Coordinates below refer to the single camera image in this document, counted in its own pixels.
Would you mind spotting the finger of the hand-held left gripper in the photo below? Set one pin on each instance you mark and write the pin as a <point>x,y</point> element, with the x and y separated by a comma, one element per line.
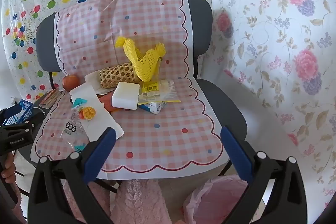
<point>8,115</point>
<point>36,117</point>

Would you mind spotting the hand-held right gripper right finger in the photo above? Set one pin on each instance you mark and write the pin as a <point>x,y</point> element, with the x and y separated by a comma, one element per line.
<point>236,153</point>

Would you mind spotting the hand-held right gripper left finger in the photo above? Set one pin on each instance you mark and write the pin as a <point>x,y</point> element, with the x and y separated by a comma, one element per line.
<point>101,153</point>

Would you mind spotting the red and white paper bag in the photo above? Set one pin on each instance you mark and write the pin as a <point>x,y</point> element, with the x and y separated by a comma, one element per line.
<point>105,121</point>

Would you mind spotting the pink trash bag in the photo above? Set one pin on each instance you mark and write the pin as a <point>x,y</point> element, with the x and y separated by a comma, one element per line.
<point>210,200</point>

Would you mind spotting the white and blue milk carton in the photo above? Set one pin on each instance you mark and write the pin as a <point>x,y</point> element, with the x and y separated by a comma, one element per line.
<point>155,108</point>

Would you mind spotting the yellow snack wrapper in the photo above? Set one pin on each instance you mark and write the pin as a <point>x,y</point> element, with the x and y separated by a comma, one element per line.
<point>155,90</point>

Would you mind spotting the yellow foam fruit net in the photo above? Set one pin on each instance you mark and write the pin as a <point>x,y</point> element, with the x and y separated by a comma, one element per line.
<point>141,64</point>

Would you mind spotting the person's left forearm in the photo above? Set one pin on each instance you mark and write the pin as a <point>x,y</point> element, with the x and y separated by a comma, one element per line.
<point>19,203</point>

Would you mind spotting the person's left hand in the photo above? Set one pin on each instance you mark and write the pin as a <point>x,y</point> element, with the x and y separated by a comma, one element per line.
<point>8,171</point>

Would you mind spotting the blue plastic basket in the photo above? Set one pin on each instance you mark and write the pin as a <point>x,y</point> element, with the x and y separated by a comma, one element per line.
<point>25,108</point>

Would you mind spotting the bundle of wooden sticks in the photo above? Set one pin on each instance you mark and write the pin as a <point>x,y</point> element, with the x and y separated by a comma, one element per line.
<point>51,98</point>

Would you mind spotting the clear mango candy bag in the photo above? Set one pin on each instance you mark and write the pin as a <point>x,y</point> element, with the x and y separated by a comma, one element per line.
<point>88,112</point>

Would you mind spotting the orange carrot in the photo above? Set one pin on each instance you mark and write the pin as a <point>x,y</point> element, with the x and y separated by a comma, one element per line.
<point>106,104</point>

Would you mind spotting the red apple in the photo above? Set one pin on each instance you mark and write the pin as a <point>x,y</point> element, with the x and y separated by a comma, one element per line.
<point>70,82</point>

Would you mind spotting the white foam block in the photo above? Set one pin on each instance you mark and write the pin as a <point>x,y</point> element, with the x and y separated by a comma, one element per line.
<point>124,95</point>

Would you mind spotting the white tissue paper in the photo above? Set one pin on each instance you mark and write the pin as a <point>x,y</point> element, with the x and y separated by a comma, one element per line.
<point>92,78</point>

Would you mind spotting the pink checked plastic sheet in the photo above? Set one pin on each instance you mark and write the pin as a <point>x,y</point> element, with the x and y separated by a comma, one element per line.
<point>157,113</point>

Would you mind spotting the woven bamboo tube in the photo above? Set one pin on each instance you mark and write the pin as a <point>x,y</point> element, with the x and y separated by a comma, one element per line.
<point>115,74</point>

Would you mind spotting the floral print sheet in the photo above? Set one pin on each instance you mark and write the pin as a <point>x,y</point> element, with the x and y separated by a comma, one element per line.
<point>275,29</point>

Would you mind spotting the grey chair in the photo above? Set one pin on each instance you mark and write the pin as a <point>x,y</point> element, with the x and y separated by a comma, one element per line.
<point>202,24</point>

